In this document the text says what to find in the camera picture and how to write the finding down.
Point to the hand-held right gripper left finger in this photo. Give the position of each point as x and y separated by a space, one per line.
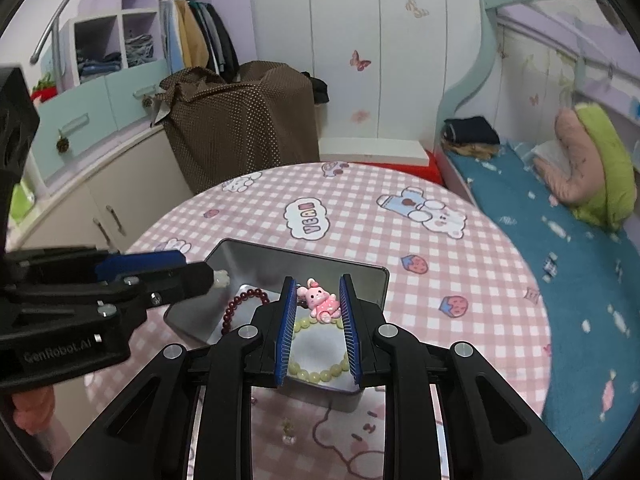
284 340

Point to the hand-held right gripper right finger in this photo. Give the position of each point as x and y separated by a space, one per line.
350 340

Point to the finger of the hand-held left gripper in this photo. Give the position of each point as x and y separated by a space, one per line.
140 262
185 280

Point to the small white trinket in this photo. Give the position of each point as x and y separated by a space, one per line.
221 278

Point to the pink rabbit charm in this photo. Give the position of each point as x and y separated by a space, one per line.
320 302

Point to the silver metal tin box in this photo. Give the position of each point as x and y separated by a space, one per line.
260 265

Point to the person's left hand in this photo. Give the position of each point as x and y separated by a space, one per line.
30 410

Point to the white floor cabinet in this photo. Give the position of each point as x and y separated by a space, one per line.
125 195

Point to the small gold charm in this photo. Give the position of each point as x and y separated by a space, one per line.
287 430

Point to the pink checked tablecloth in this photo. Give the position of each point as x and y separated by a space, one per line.
360 230

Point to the pine cone ornament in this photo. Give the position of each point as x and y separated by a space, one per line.
146 101
62 144

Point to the brown dotted cloth cover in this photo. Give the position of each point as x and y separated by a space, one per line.
240 125

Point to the teal drawer unit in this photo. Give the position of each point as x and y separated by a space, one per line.
115 95

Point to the white board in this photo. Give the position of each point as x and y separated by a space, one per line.
370 150

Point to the red stool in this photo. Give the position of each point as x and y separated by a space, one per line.
432 166

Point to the red potted plant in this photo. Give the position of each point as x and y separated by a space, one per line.
42 92

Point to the folded blue clothes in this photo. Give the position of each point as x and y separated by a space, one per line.
100 65

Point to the folded tan clothes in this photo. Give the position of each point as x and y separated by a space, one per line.
470 151

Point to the faded pink butterfly sticker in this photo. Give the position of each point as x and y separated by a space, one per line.
360 116

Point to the black garment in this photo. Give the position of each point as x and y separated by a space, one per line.
320 90

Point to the row of hanging clothes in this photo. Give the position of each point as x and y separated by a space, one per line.
195 35

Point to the blue candy print bedsheet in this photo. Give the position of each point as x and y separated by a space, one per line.
575 270

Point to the folded dark clothes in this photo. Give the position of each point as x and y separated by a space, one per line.
470 130

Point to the grey metal handrail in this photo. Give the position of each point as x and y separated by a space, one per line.
50 25

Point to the white pillow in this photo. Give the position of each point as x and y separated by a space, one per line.
550 155

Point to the pink and green quilt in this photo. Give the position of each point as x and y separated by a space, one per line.
595 160

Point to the pink butterfly wall sticker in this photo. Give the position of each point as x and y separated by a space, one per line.
360 60

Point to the teal bunk bed frame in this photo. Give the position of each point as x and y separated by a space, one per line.
480 60

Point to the yellow butterfly wall sticker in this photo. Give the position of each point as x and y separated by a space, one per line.
417 6

